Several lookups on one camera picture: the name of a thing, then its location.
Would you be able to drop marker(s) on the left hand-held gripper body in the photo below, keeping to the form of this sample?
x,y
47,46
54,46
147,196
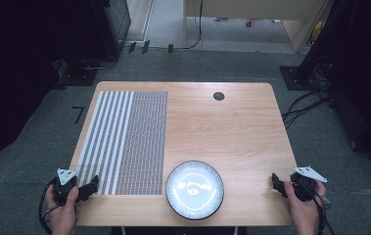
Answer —
x,y
63,187

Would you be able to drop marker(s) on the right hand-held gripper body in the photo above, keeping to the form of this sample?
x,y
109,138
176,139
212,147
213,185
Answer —
x,y
303,187

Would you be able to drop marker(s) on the person's right hand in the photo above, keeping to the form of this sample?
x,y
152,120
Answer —
x,y
303,215

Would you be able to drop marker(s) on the person's left hand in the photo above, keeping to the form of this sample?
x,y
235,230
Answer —
x,y
63,217

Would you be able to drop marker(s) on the striped woven placemat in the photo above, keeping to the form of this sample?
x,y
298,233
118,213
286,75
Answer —
x,y
130,143

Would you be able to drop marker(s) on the white plate with dark rim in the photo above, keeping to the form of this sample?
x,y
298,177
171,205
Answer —
x,y
194,191

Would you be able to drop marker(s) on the yellow object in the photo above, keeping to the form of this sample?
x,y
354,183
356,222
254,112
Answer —
x,y
318,31

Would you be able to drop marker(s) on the dark equipment cabinet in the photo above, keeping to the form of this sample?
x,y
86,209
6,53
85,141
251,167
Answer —
x,y
114,26

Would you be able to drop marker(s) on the small red object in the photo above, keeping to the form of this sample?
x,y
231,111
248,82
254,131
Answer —
x,y
249,22

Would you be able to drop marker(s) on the light wooden cabinet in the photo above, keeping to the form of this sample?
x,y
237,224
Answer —
x,y
258,8

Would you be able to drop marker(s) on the black stand base plate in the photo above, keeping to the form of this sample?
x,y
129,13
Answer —
x,y
78,78
295,78

